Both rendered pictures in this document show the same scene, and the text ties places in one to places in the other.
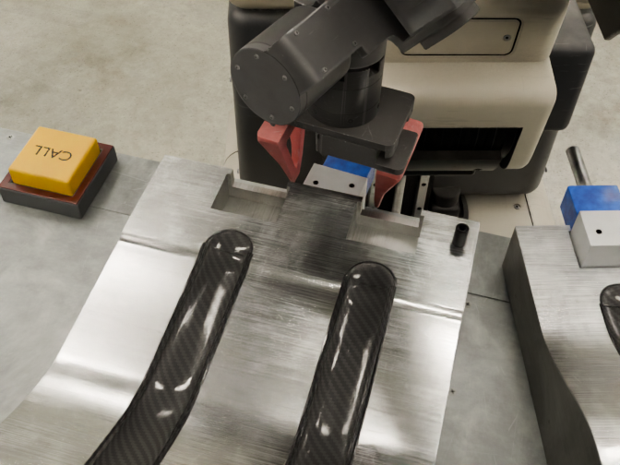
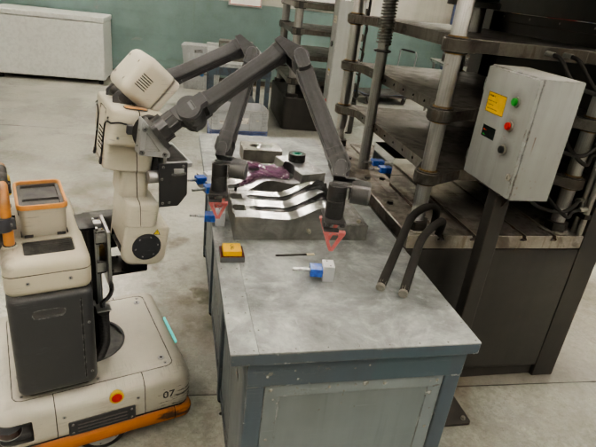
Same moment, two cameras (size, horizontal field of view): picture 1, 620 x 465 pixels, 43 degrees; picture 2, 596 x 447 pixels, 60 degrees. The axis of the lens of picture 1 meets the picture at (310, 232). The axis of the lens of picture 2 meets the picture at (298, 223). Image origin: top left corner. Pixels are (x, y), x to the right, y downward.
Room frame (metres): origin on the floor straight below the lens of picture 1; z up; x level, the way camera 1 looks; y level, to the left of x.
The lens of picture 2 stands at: (1.08, 1.66, 1.64)
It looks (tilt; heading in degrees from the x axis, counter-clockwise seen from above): 24 degrees down; 240
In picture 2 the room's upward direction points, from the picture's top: 7 degrees clockwise
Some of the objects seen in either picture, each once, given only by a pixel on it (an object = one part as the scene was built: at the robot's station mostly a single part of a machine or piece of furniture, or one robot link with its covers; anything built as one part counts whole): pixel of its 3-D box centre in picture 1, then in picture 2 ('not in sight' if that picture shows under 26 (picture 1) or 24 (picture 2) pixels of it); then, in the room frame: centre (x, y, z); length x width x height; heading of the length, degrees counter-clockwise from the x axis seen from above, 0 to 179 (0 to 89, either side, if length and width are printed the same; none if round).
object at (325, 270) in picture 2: not in sight; (312, 270); (0.31, 0.43, 0.83); 0.13 x 0.05 x 0.05; 158
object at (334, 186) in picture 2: not in sight; (339, 192); (0.26, 0.45, 1.10); 0.07 x 0.06 x 0.07; 146
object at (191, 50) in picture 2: not in sight; (201, 55); (-1.47, -6.51, 0.49); 0.60 x 0.42 x 0.33; 159
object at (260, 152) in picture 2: not in sight; (260, 152); (0.00, -0.73, 0.84); 0.20 x 0.15 x 0.07; 165
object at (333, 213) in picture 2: not in sight; (333, 210); (0.27, 0.44, 1.04); 0.10 x 0.07 x 0.07; 67
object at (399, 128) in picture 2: not in sight; (442, 150); (-0.82, -0.28, 0.96); 1.29 x 0.83 x 0.18; 75
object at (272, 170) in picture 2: not in sight; (262, 169); (0.18, -0.30, 0.90); 0.26 x 0.18 x 0.08; 3
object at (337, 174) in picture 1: (350, 169); (207, 215); (0.51, -0.04, 0.83); 0.13 x 0.05 x 0.05; 160
